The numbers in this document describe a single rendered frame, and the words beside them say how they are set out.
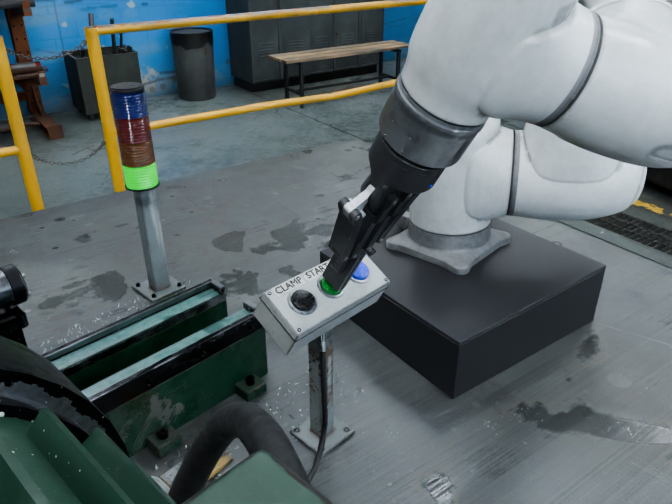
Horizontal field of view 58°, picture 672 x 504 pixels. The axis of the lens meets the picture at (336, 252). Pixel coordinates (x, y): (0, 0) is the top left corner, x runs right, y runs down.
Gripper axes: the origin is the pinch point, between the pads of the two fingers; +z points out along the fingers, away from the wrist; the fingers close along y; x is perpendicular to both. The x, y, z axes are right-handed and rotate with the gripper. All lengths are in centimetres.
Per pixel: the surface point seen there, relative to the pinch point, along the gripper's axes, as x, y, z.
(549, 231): 5, -86, 32
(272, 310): -1.1, 8.5, 5.4
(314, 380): 5.8, 1.2, 19.3
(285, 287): -2.6, 5.5, 4.5
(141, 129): -50, -5, 23
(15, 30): -403, -139, 265
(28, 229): -77, 2, 77
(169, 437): -1.8, 17.2, 33.6
